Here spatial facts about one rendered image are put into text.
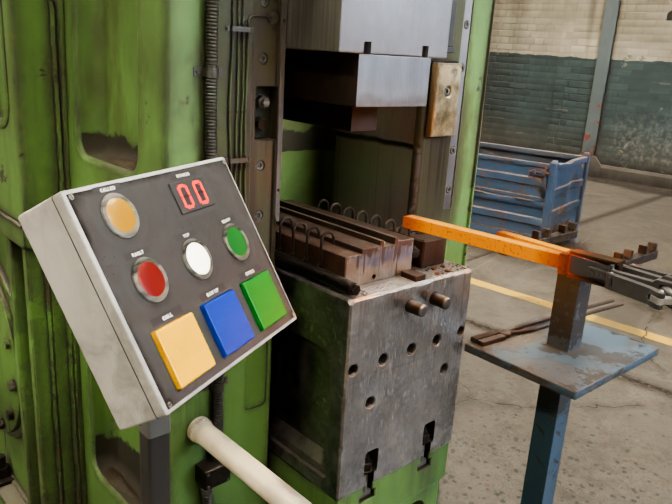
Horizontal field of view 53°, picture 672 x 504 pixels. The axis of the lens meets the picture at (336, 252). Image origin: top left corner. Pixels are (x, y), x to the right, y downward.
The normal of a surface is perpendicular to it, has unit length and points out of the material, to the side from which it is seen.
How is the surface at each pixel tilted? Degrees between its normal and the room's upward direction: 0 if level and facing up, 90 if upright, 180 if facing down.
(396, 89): 90
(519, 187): 89
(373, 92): 90
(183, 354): 60
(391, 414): 90
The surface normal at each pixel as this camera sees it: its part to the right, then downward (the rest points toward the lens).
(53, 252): -0.39, 0.24
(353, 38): 0.67, 0.25
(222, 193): 0.83, -0.33
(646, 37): -0.67, 0.18
